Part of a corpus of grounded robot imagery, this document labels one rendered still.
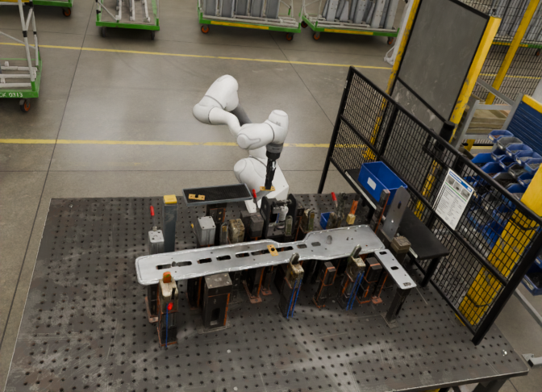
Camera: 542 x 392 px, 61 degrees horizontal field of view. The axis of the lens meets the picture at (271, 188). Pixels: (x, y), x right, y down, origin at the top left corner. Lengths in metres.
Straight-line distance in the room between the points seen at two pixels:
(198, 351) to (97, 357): 0.47
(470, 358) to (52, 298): 2.23
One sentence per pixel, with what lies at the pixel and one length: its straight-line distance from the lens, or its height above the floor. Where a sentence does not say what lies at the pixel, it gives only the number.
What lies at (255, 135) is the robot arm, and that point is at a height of 1.66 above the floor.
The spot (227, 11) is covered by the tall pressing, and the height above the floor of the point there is 0.40.
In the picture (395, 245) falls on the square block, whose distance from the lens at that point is 2.72.
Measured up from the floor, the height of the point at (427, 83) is 1.22.
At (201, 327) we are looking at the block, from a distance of 2.48.
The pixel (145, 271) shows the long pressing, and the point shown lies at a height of 1.00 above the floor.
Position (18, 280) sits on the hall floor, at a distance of 3.81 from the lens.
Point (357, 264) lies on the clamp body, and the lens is 2.49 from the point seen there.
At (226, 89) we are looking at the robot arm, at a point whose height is 1.60.
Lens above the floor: 2.67
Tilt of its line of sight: 35 degrees down
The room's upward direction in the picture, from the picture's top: 10 degrees clockwise
